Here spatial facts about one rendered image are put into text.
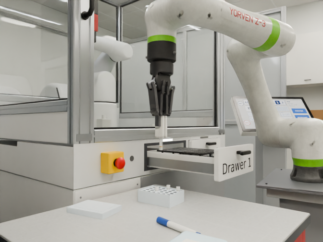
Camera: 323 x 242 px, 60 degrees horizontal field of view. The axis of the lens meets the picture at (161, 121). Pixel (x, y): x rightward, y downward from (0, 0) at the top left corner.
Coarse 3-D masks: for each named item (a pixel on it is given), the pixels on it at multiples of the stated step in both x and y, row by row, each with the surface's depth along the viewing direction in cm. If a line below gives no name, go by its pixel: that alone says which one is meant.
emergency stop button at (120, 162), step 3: (117, 159) 94; (120, 159) 95; (123, 159) 96; (117, 162) 94; (120, 162) 94; (123, 162) 95; (117, 165) 94; (120, 165) 94; (123, 165) 95; (117, 168) 95; (120, 168) 95
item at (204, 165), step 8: (152, 152) 114; (160, 152) 124; (168, 152) 128; (152, 160) 113; (160, 160) 110; (168, 160) 108; (176, 160) 105; (184, 160) 103; (192, 160) 101; (200, 160) 99; (208, 160) 97; (160, 168) 111; (168, 168) 108; (176, 168) 105; (184, 168) 103; (192, 168) 101; (200, 168) 98; (208, 168) 96
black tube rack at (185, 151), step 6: (162, 150) 115; (168, 150) 115; (174, 150) 115; (180, 150) 115; (186, 150) 115; (192, 150) 116; (198, 150) 115; (204, 150) 115; (210, 150) 116; (204, 156) 119; (210, 156) 110
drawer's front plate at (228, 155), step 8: (248, 144) 112; (216, 152) 93; (224, 152) 95; (232, 152) 100; (216, 160) 92; (224, 160) 95; (232, 160) 100; (240, 160) 105; (248, 160) 110; (216, 168) 92; (224, 168) 95; (232, 168) 100; (248, 168) 110; (216, 176) 92; (224, 176) 95; (232, 176) 100
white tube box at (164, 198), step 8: (144, 192) 88; (152, 192) 87; (160, 192) 88; (168, 192) 88; (176, 192) 88; (144, 200) 88; (152, 200) 86; (160, 200) 85; (168, 200) 83; (176, 200) 86
